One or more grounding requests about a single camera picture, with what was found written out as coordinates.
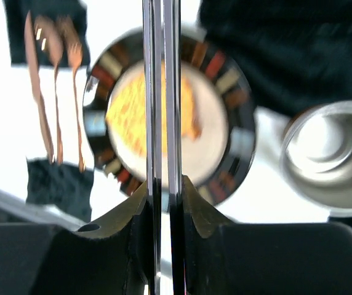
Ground black white checkered placemat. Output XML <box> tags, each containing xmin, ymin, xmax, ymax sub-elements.
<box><xmin>5</xmin><ymin>1</ymin><xmax>352</xmax><ymax>223</ymax></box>

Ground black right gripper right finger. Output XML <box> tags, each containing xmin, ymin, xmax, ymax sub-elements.
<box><xmin>183</xmin><ymin>178</ymin><xmax>352</xmax><ymax>294</ymax></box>

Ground aluminium rail frame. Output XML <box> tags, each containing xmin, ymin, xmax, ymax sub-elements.
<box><xmin>0</xmin><ymin>190</ymin><xmax>86</xmax><ymax>231</ymax></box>

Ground bread slice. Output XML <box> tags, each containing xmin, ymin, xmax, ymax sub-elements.
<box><xmin>105</xmin><ymin>62</ymin><xmax>202</xmax><ymax>159</ymax></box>

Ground striped rim ceramic plate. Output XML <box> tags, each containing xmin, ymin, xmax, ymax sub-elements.
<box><xmin>83</xmin><ymin>27</ymin><xmax>256</xmax><ymax>205</ymax></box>

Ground copper spoon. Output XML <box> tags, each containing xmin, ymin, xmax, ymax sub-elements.
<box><xmin>34</xmin><ymin>15</ymin><xmax>63</xmax><ymax>165</ymax></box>

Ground copper fork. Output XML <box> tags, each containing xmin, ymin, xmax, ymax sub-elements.
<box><xmin>57</xmin><ymin>17</ymin><xmax>87</xmax><ymax>171</ymax></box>

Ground silver metal tongs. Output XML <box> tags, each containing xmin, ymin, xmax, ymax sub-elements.
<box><xmin>143</xmin><ymin>1</ymin><xmax>185</xmax><ymax>294</ymax></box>

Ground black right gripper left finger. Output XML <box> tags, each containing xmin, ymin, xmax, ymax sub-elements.
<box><xmin>0</xmin><ymin>187</ymin><xmax>148</xmax><ymax>294</ymax></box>

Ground metal cup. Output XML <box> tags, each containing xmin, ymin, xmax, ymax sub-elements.
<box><xmin>279</xmin><ymin>101</ymin><xmax>352</xmax><ymax>218</ymax></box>

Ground copper knife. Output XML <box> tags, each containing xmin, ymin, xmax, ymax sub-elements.
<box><xmin>24</xmin><ymin>11</ymin><xmax>55</xmax><ymax>163</ymax></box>

